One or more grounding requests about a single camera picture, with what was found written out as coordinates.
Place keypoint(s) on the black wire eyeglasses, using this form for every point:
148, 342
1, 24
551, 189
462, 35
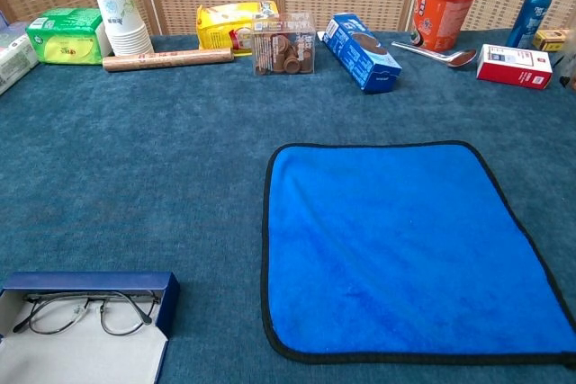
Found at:
121, 316

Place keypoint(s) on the blue glasses case white lining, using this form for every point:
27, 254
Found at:
90, 357

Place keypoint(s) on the blue cleaning cloth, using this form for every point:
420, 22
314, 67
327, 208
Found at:
405, 249

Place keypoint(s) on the clear box of cookies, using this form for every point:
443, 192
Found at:
283, 47

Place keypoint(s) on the long blue cookie box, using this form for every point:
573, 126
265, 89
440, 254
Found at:
360, 62

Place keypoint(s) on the teal table cloth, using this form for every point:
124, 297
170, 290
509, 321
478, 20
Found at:
135, 177

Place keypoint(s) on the yellow cracker box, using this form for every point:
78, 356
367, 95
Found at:
225, 20

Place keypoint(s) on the wooden rolling pin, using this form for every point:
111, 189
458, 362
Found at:
166, 60

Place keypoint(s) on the metal spoon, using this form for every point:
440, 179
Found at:
461, 59

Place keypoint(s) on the orange tub red lid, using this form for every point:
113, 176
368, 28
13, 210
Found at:
443, 11

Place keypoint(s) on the white paper cup stack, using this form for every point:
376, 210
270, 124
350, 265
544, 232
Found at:
121, 15

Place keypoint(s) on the red and white box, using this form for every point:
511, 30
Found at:
513, 67

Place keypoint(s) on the green tissue pack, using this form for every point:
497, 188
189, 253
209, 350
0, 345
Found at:
67, 38

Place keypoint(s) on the blue spray bottle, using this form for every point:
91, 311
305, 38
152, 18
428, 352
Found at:
533, 11

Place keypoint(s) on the small yellow brown box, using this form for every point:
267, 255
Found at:
550, 40

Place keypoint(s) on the pastel tissue multipack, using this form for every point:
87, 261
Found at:
15, 62

